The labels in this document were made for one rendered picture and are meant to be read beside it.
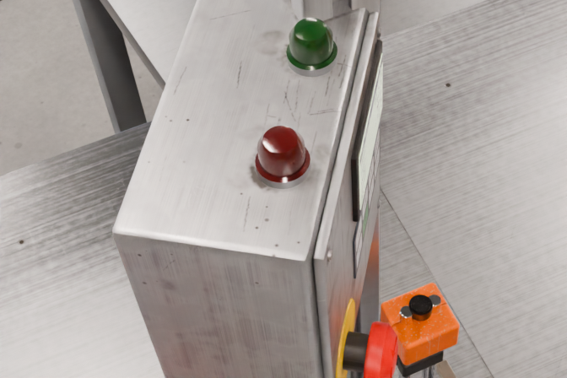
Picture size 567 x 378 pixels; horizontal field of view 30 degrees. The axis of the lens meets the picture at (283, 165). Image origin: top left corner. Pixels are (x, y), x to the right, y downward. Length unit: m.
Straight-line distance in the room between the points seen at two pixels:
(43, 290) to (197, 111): 0.76
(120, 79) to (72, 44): 0.61
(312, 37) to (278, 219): 0.10
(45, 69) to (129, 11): 1.14
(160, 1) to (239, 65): 0.99
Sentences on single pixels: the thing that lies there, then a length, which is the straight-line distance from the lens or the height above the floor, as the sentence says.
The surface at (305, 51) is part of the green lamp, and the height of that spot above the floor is 1.49.
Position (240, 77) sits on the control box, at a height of 1.48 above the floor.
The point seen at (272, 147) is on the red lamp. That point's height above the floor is 1.50.
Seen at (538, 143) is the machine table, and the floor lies 0.83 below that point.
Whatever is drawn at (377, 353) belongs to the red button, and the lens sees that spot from 0.59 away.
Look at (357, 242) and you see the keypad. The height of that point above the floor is 1.38.
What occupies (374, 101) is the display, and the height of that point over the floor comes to 1.45.
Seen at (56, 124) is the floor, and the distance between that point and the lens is 2.52.
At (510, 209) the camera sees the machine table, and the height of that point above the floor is 0.83.
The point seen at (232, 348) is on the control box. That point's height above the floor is 1.38.
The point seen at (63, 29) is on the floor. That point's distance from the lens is 2.73.
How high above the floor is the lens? 1.87
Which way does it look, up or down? 53 degrees down
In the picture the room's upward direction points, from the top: 7 degrees counter-clockwise
